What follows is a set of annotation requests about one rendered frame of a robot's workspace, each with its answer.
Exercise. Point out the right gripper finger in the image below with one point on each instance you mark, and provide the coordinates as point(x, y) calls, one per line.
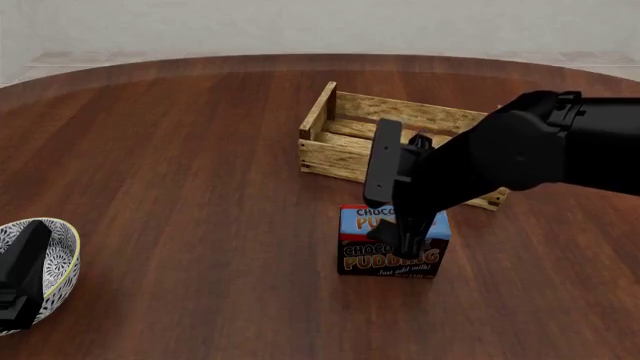
point(411, 240)
point(384, 230)

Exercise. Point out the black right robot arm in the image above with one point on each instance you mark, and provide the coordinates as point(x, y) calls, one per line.
point(540, 150)

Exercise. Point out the patterned bowl with yellow rim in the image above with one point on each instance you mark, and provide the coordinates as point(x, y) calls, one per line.
point(62, 262)

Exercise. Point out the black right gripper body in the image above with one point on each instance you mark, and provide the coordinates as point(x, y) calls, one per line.
point(417, 198)

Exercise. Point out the chocolate pudding box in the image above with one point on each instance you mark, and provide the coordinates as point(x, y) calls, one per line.
point(390, 258)

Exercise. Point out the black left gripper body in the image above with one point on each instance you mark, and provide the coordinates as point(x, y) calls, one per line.
point(15, 311)

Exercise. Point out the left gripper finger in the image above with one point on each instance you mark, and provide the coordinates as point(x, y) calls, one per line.
point(29, 255)

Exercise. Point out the wooden slat tray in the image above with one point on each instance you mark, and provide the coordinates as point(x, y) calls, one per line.
point(340, 150)

